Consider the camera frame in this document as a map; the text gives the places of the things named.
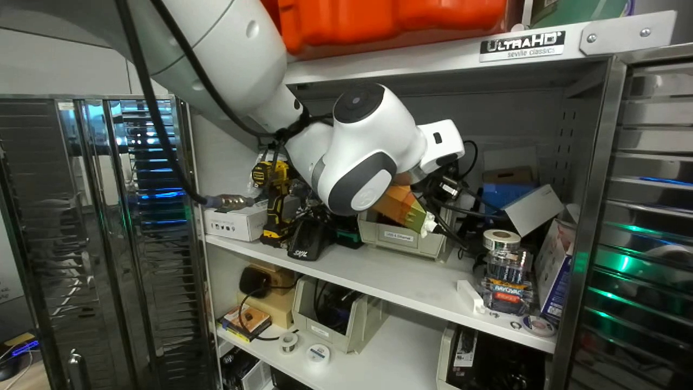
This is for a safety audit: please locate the steel tray rack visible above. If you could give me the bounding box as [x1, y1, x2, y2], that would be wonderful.
[0, 93, 215, 390]
[549, 40, 693, 390]

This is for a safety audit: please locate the white blue carton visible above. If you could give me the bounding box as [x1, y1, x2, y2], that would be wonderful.
[533, 214, 581, 323]

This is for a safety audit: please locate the white metal shelf unit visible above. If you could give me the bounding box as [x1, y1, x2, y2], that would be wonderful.
[190, 8, 679, 390]

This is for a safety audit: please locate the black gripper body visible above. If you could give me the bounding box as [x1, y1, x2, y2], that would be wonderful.
[409, 161, 468, 207]

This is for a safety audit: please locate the brown box at shelf wall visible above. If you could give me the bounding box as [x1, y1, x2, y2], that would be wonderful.
[480, 164, 536, 188]

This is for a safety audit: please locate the white box green logo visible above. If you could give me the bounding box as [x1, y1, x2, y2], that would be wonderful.
[201, 204, 271, 244]

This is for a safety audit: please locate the cream plastic bin with label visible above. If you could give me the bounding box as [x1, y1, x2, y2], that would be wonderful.
[355, 214, 451, 261]

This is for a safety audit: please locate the black adapter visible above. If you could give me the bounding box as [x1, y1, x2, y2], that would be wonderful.
[236, 261, 280, 299]

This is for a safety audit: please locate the grey card sheet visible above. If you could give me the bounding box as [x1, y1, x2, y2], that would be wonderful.
[502, 182, 567, 238]

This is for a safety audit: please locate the battery multipack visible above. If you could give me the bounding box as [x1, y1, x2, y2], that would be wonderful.
[474, 247, 538, 317]

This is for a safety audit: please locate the small orange plastic bin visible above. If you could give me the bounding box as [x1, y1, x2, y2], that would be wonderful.
[388, 0, 511, 40]

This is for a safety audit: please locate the flat orange black package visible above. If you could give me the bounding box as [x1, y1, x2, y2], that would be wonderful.
[218, 306, 274, 343]

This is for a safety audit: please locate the blue plastic object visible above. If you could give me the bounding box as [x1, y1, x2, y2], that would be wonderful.
[477, 179, 538, 218]

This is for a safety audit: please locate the large orange plastic bin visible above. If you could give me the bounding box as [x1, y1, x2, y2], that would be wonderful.
[260, 0, 399, 59]

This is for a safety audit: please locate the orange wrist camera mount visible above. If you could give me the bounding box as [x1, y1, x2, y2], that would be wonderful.
[370, 182, 439, 238]

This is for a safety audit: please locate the yellow black cordless drill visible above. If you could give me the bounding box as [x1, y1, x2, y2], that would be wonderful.
[248, 158, 309, 247]

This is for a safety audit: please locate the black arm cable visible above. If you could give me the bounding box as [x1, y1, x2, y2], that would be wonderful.
[115, 0, 306, 207]

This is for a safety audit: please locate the black battery charger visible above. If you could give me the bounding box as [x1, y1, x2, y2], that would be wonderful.
[286, 214, 336, 264]

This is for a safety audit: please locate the cream plastic storage bin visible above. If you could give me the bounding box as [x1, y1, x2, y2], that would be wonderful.
[291, 275, 388, 355]

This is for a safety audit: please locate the beige masking tape roll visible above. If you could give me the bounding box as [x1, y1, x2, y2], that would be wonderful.
[480, 228, 524, 255]

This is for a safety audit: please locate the clear tape ring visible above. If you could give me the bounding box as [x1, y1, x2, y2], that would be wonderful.
[520, 311, 558, 340]

